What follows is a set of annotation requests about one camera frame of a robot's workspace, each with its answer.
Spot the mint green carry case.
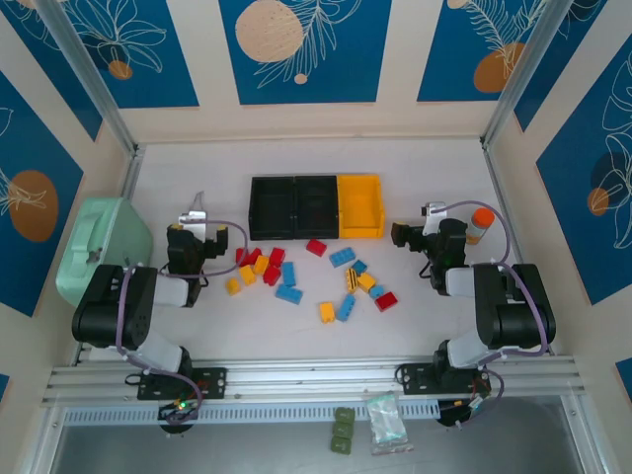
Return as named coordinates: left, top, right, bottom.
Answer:
left=54, top=197, right=155, bottom=310

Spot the aluminium frame post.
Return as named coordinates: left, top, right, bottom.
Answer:
left=481, top=0, right=569, bottom=149
left=34, top=0, right=145, bottom=159

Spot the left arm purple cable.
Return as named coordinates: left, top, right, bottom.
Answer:
left=116, top=220, right=249, bottom=427

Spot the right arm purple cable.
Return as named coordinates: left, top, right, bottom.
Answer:
left=432, top=199, right=552, bottom=431

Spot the white slotted cable duct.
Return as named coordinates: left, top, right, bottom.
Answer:
left=62, top=398, right=441, bottom=427

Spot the orange capped bottle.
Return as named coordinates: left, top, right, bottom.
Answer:
left=465, top=207, right=495, bottom=247

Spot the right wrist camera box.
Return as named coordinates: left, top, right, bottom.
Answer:
left=421, top=200, right=448, bottom=237

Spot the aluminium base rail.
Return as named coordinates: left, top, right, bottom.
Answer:
left=41, top=355, right=589, bottom=407

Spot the yellow plastic bin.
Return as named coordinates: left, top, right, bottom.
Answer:
left=337, top=172, right=386, bottom=240

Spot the clear plastic bag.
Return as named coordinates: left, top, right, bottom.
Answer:
left=365, top=392, right=415, bottom=456

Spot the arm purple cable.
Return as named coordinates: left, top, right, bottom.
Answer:
left=116, top=220, right=249, bottom=427
left=432, top=199, right=552, bottom=431

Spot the small wired controller board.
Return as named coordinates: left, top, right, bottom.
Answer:
left=158, top=398, right=201, bottom=436
left=437, top=397, right=488, bottom=431

